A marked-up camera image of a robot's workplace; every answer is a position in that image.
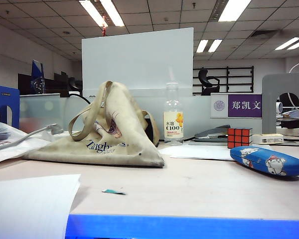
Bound beige printed canvas tote bag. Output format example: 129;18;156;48
22;80;165;168

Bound blue cartoon glasses case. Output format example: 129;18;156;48
230;146;299;177

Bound clear plastic bag with papers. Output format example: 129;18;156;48
0;119;50;166

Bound black rectangular box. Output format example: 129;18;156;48
144;119;160;147

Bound clear C100 drink bottle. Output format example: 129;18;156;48
163;82;184;146

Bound frosted glass desk partition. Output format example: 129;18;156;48
19;93;262;140

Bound thin white paper sheet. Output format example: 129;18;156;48
159;144;272;161

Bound white board panel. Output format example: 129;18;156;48
81;27;194;98

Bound grey stapler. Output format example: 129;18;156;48
194;124;231;142

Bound black office chair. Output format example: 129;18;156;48
198;69;220;96

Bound small teal paper scrap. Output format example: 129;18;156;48
101;188;127;196

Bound Rubik's cube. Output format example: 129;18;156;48
227;127;253;149

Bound purple and white nameplate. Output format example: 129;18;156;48
210;93;263;119

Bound dark office cabinets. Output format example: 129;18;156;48
17;72;83;98

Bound blue table edge strip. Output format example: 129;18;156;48
66;214;299;239

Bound blue flag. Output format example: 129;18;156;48
30;59;46;95

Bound small white flat box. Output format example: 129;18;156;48
253;133;285;145

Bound grey metal bookend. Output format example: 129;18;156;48
261;72;299;146

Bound blue metal bookend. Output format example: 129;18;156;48
0;84;20;130

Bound large white paper sheet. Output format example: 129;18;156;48
0;174;82;239

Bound black curved cable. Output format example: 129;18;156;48
69;91;92;105

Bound black wall shelf rack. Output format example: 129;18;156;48
193;66;254;95

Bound white cable with plug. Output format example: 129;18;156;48
0;123;64;151

